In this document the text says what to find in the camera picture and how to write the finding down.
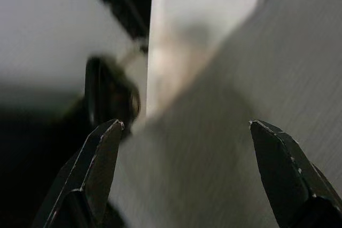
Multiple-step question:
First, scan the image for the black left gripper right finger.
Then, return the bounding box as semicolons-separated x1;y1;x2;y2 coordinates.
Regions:
248;119;342;228

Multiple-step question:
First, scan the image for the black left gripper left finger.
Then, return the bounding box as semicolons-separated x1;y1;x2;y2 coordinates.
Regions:
32;118;125;228

